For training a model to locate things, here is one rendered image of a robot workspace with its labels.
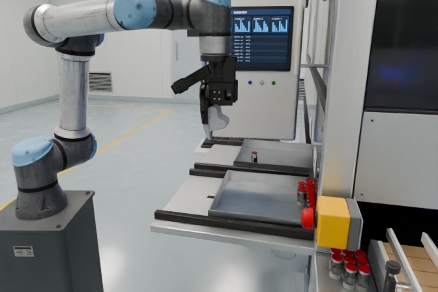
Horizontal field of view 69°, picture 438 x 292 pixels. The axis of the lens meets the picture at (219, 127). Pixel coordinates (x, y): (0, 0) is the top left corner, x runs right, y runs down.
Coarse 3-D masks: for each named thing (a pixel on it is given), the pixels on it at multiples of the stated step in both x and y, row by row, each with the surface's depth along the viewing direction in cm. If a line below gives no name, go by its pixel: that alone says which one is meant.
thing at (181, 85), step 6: (204, 66) 77; (198, 72) 77; (204, 72) 77; (210, 72) 77; (186, 78) 78; (192, 78) 78; (198, 78) 78; (174, 84) 80; (180, 84) 79; (186, 84) 79; (192, 84) 78; (174, 90) 80; (180, 90) 80; (186, 90) 83
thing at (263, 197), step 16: (224, 176) 101; (240, 176) 105; (256, 176) 104; (272, 176) 103; (288, 176) 102; (224, 192) 98; (240, 192) 98; (256, 192) 98; (272, 192) 98; (288, 192) 98; (224, 208) 89; (240, 208) 89; (256, 208) 89; (272, 208) 89; (288, 208) 89; (304, 208) 89; (288, 224) 78
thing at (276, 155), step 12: (252, 144) 137; (264, 144) 136; (276, 144) 135; (288, 144) 134; (300, 144) 132; (240, 156) 126; (264, 156) 127; (276, 156) 127; (288, 156) 127; (300, 156) 127; (312, 156) 127; (276, 168) 111; (288, 168) 110; (300, 168) 109; (312, 168) 108
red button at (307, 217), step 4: (308, 208) 63; (304, 212) 62; (308, 212) 62; (312, 212) 62; (304, 216) 62; (308, 216) 61; (312, 216) 61; (304, 220) 61; (308, 220) 61; (312, 220) 61; (304, 224) 62; (308, 224) 61; (312, 224) 61; (304, 228) 62; (308, 228) 62
